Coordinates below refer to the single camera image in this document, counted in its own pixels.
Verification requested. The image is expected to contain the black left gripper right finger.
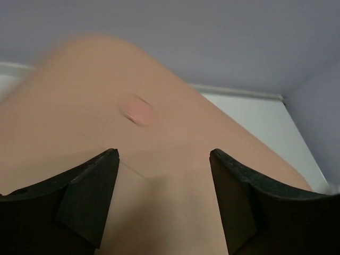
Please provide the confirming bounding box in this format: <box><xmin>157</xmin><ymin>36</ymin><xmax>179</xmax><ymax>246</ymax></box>
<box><xmin>209</xmin><ymin>149</ymin><xmax>339</xmax><ymax>254</ymax></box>

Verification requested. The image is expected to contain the pink hard-shell suitcase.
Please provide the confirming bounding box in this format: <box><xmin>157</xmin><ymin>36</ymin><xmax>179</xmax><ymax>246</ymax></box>
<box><xmin>1</xmin><ymin>35</ymin><xmax>310</xmax><ymax>254</ymax></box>

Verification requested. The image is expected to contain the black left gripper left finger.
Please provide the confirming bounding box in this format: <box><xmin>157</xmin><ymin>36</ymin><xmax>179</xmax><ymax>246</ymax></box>
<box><xmin>1</xmin><ymin>149</ymin><xmax>119</xmax><ymax>254</ymax></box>

